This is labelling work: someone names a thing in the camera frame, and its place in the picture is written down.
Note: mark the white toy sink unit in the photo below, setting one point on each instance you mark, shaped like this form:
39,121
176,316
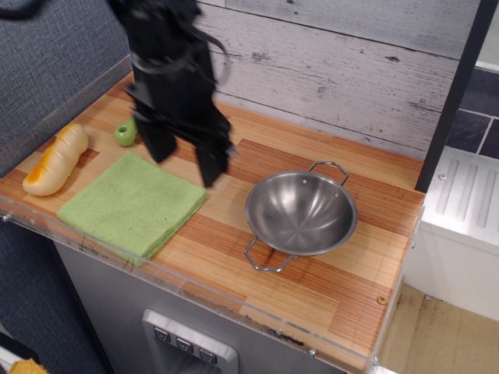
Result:
454,253

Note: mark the green handled grey toy spatula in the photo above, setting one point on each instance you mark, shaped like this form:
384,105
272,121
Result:
125,134

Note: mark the yellow toy bread loaf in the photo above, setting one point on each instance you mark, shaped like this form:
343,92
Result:
57,162

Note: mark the grey toy fridge dispenser panel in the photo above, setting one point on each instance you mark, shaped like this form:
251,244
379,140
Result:
178,348

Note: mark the clear acrylic front guard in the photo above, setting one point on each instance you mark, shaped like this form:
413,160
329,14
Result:
114,294

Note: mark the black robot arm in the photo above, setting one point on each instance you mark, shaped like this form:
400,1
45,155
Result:
160,15

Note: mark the black right vertical post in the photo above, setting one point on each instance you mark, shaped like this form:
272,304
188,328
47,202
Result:
467,63

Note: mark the silver metal bowl with handles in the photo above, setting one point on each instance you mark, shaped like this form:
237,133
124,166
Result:
301,213

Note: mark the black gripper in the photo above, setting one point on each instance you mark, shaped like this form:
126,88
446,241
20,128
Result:
173,90

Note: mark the green folded cloth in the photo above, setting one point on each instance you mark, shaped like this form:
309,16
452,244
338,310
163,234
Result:
133,208

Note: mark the yellow object bottom left corner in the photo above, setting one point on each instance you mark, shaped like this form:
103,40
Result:
27,367

